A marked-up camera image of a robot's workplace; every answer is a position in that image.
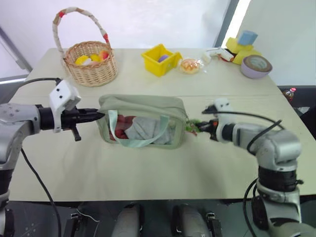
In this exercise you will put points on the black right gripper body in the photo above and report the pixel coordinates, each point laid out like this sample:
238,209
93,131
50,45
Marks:
211,128

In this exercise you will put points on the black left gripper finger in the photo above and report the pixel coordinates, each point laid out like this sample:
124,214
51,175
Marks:
92,117
89,111

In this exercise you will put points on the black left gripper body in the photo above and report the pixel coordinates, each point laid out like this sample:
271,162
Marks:
70,119

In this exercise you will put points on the green pouch with clear window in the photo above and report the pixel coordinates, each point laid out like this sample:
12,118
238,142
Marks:
143,106

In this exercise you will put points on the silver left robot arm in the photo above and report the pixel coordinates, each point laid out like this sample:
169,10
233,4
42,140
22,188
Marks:
14,118

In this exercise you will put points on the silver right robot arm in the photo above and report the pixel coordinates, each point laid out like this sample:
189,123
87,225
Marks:
276,143

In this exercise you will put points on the red item in pouch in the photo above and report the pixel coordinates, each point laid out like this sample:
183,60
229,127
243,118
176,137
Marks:
121,126

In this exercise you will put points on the yellow toy fruit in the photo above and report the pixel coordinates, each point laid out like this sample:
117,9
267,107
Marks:
95,57
82,60

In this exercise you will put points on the grey folded cloth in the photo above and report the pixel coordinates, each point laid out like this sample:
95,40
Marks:
145,129

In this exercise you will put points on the peach toy fruit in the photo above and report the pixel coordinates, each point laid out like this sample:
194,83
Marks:
104,54

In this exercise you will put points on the wrapped bread bun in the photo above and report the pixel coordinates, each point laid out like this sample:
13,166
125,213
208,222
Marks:
189,66

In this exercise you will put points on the purple bowl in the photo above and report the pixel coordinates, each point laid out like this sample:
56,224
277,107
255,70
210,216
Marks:
251,72

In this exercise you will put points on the white red small package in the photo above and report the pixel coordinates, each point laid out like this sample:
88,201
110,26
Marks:
219,53

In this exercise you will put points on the yellow plastic bin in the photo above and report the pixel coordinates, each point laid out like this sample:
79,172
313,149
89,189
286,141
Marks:
158,65

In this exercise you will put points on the purple toy in bin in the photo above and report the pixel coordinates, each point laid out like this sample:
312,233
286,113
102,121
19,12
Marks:
163,58

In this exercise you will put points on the yellow and blue toy blocks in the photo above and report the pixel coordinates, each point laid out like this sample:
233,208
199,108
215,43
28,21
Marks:
244,55

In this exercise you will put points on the grey tape roll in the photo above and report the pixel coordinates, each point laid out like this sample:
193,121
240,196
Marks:
258,63

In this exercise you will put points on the yellow sponge block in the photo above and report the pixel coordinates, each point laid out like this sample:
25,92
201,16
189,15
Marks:
233,44

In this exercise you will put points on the bottle with red cap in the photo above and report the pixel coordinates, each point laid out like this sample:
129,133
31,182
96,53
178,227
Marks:
289,93

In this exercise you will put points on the blue sponge block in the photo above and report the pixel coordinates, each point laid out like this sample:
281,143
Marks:
247,37

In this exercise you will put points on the dark window pillar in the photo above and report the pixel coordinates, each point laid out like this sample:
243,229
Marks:
225,19

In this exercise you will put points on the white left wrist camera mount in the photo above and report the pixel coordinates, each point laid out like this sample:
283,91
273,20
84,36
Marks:
63,95

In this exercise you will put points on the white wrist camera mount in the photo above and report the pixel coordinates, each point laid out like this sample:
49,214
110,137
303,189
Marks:
223,103
63,95

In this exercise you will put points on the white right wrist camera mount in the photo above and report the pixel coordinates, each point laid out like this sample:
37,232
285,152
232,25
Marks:
223,103

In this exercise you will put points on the grey metal rail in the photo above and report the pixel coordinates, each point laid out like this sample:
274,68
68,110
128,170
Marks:
14,49

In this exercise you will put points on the black bracket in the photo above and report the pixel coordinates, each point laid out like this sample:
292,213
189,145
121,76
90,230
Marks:
213,223
75,223

